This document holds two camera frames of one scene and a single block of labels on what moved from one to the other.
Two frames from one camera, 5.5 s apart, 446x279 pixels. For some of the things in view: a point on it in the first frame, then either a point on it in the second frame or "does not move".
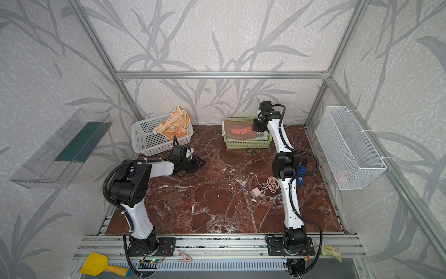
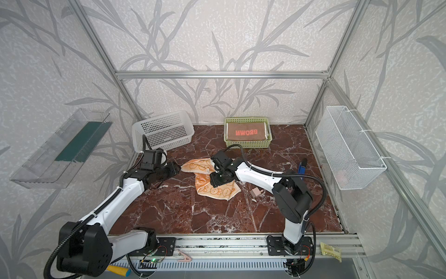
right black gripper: x=259 y=125 -> x=216 y=178
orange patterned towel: x=177 y=124 -> x=202 y=168
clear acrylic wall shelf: x=56 y=161 does not move
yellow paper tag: x=328 y=250 does not move
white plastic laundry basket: x=146 y=143 does not move
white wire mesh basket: x=352 y=159 does not move
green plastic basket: x=262 y=144 does not move
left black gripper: x=190 y=164 -> x=170 y=169
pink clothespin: x=187 y=258 does not move
